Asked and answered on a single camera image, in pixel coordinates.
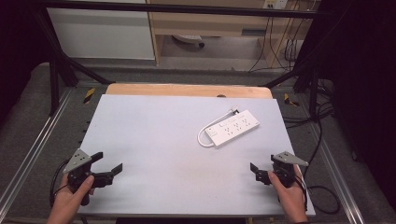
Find black metal frame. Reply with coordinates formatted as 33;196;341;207
29;0;335;118

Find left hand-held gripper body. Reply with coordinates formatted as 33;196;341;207
63;148;115;206

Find person's right hand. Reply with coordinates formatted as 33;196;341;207
267;164;310;220

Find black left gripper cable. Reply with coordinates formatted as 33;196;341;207
49;159;73;209

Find white wall socket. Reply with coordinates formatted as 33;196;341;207
262;0;289;10

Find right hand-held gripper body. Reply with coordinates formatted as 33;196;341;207
256;150;309;189

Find aluminium rail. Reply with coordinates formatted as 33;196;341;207
309;122;366;224
0;89;73;216

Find white power strip cable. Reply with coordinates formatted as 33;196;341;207
196;105;241;148

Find person's left hand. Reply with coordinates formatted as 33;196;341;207
46;174;96;220

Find white cabinet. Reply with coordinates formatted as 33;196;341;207
46;7;156;61

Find black hanging cables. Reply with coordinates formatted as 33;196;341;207
247;13;304;74

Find white power strip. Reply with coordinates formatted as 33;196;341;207
204;108;261;148

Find wooden board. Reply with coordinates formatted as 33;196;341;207
105;82;274;100

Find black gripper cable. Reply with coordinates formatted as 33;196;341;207
49;159;73;209
290;119;342;216

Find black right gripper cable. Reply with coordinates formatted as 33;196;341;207
290;119;342;216

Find wooden desk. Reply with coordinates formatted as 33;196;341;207
145;0;316;67

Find grey chair base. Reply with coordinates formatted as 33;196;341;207
172;34;206;49

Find black floor cables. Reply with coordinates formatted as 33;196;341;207
282;78;335;130

